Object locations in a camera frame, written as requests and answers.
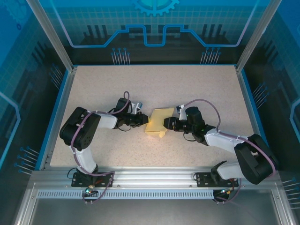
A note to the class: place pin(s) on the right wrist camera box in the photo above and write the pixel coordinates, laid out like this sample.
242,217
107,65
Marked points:
181,111

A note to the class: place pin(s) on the small connector board with LED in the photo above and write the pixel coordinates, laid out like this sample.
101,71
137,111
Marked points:
226,191
88,191

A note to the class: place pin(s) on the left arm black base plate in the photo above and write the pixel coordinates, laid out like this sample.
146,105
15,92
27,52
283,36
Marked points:
77,180

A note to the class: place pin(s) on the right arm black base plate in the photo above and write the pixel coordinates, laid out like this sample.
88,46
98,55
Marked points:
204,179

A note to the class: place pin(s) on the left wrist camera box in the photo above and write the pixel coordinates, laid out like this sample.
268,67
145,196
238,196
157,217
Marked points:
138,106

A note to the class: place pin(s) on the aluminium side rail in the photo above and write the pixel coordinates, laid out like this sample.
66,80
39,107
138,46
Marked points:
59,117
246,93

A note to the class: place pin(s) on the aluminium mounting rail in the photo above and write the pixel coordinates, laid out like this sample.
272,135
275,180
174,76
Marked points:
152,178

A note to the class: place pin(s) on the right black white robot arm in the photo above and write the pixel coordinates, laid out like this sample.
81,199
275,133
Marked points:
255,161

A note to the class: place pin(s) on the yellow paper box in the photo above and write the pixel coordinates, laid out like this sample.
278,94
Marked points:
157,122

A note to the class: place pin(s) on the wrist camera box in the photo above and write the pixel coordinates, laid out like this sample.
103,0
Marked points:
138,106
181,111

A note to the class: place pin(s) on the aluminium frame post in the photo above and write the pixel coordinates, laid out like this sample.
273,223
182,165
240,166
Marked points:
254,39
56,39

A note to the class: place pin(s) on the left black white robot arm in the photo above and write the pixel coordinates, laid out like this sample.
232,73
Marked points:
78,131

